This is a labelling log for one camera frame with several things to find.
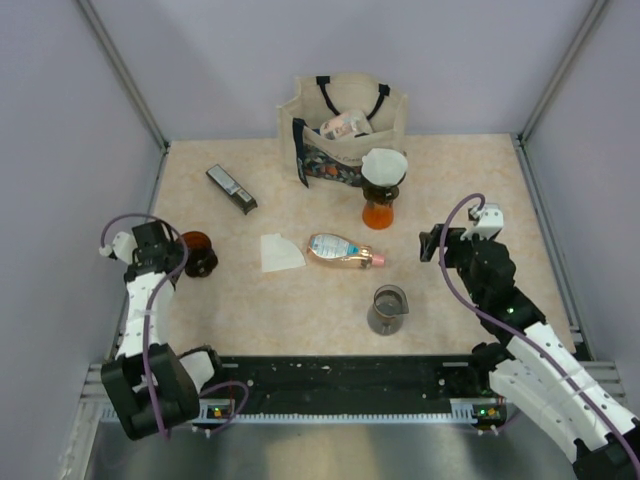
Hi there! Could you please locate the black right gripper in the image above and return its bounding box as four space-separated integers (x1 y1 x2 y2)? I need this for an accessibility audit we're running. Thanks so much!
419 224 490 304

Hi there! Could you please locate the dark green glass dripper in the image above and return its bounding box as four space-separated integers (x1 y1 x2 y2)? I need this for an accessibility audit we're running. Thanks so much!
361 175 406 205

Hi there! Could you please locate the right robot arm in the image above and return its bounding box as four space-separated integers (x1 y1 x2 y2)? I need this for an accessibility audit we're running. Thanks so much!
419 224 639 479

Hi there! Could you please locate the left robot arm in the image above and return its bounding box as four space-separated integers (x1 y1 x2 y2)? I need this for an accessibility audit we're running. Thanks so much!
99 215 227 440

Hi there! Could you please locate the black rectangular box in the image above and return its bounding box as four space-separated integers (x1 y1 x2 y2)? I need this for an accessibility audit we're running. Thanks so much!
206 164 258 215

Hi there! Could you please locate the dark glass beaker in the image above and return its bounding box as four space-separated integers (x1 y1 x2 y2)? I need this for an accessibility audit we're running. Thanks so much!
367 284 409 336

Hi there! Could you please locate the pink liquid soap bottle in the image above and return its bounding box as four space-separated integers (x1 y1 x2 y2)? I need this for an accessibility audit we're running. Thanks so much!
306 233 386 270

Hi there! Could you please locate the pink pouch in bag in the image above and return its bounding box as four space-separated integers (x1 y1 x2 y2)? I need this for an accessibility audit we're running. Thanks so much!
319 109 374 141

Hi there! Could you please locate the beige canvas tote bag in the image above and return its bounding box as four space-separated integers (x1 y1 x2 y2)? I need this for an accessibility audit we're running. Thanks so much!
277 73 408 187

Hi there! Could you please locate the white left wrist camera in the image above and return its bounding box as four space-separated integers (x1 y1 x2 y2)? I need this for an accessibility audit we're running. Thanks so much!
99 232 137 265

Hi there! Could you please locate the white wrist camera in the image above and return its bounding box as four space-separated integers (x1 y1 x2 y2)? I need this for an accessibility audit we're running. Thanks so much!
461 203 504 241
99 232 137 265

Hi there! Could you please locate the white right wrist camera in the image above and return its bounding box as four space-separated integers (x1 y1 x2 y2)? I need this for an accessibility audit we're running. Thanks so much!
461 203 504 241

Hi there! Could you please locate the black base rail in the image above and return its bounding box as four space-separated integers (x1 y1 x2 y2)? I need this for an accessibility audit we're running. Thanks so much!
207 355 497 416

